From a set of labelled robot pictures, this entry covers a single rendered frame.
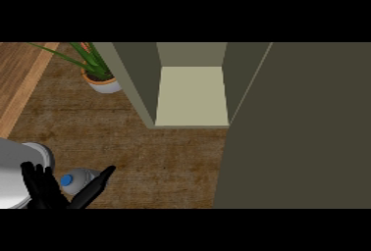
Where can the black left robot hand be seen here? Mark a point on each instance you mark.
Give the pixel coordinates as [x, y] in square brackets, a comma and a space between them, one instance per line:
[44, 189]

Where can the open olive green cabinet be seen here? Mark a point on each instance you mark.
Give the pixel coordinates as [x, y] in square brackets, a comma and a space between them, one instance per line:
[192, 98]

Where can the green potted plant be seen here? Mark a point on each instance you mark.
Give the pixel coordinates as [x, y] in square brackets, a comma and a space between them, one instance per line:
[96, 70]

